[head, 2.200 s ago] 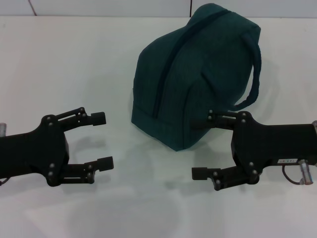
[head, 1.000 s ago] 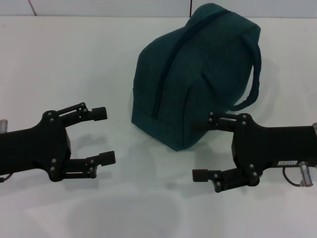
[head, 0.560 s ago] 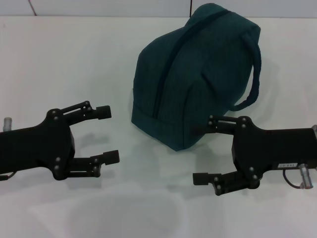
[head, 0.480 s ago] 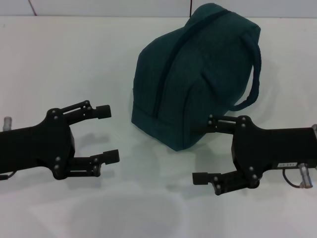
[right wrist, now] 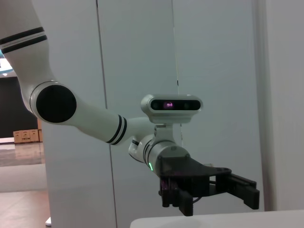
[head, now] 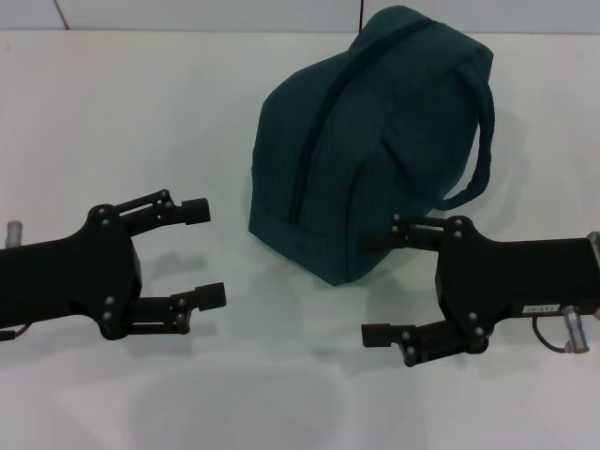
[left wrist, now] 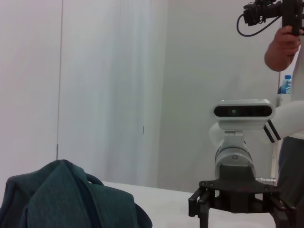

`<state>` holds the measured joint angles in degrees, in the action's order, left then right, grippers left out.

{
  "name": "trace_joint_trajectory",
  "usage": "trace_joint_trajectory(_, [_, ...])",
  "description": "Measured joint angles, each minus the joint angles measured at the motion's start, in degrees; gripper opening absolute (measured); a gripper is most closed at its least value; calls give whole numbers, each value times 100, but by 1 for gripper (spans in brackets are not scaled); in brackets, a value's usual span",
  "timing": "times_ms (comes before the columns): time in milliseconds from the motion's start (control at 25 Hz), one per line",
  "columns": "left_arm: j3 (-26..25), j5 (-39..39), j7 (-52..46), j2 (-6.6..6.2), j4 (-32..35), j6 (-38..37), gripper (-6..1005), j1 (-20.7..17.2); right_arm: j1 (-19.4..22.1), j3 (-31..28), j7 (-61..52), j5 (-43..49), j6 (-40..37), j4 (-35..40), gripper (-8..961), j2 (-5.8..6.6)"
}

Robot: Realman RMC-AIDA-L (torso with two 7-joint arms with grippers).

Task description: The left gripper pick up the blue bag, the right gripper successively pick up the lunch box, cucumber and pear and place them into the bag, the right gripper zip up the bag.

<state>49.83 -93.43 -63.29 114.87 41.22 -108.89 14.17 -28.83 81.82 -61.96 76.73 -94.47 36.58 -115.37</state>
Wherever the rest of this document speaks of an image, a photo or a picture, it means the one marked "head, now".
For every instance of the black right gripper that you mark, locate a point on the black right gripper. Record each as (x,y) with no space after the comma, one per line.
(515,276)

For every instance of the dark teal insulated lunch bag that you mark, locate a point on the dark teal insulated lunch bag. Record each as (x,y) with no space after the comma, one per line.
(356,178)

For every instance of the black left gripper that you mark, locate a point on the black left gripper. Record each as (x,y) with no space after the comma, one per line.
(61,276)

